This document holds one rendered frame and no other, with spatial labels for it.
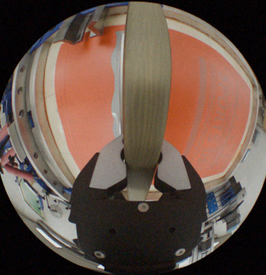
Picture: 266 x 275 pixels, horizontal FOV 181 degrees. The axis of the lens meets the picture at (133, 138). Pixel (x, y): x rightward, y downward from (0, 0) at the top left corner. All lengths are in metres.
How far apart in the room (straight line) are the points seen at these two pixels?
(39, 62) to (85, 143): 0.26
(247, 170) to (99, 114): 3.84
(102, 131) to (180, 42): 0.23
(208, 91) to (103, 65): 0.19
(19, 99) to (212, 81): 0.45
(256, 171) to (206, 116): 3.57
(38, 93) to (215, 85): 0.39
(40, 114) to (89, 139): 0.15
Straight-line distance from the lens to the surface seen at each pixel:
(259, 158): 3.64
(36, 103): 0.26
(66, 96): 0.21
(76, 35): 0.20
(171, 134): 0.19
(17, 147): 0.36
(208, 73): 0.21
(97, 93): 0.17
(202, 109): 0.20
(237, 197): 0.82
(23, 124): 0.31
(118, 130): 0.17
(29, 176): 0.75
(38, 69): 0.28
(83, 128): 0.20
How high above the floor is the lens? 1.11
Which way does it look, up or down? 58 degrees down
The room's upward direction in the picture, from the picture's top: 176 degrees counter-clockwise
